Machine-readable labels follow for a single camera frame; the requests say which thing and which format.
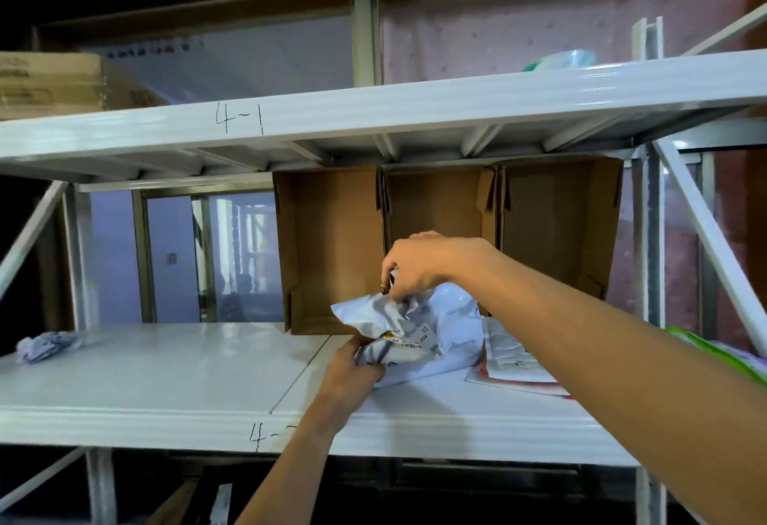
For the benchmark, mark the person's right hand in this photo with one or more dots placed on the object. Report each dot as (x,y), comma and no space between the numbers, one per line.
(431,264)

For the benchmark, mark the person's left hand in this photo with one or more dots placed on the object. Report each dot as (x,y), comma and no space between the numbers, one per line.
(347,378)

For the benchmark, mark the large grey-blue mailer bag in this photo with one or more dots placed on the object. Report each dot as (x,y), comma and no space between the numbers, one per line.
(455,327)

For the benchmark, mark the white mailer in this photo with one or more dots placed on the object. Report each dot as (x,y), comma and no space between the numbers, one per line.
(509,357)

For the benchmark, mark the red mailer bag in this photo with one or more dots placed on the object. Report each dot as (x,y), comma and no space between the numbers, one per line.
(527,388)

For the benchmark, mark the green mailer bag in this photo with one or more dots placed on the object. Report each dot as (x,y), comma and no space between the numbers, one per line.
(731,357)

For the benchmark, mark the person's right forearm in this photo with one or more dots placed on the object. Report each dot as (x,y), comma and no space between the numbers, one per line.
(629,363)

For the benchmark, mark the person's left forearm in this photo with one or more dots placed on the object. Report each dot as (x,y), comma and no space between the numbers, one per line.
(287,471)

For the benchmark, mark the white metal shelf rack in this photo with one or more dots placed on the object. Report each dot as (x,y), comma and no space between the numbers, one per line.
(150,369)

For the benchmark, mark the open brown cardboard box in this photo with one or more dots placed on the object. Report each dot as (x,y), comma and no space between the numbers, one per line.
(437,201)
(329,243)
(557,219)

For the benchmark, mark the black package with white label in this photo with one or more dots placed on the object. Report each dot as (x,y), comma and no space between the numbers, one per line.
(222,500)

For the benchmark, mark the brown cardboard carton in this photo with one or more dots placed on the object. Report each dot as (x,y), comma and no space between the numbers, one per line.
(174,503)

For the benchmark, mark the clear tape roll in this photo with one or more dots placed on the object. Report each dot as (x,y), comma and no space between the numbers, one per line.
(560,60)

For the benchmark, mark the crumpled blue plastic film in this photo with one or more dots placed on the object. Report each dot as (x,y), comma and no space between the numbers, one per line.
(45,346)

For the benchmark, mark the flat wrapped cardboard box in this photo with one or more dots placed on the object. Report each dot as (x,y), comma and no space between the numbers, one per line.
(54,84)

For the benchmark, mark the metal window frame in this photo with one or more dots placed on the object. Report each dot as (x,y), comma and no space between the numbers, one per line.
(174,255)

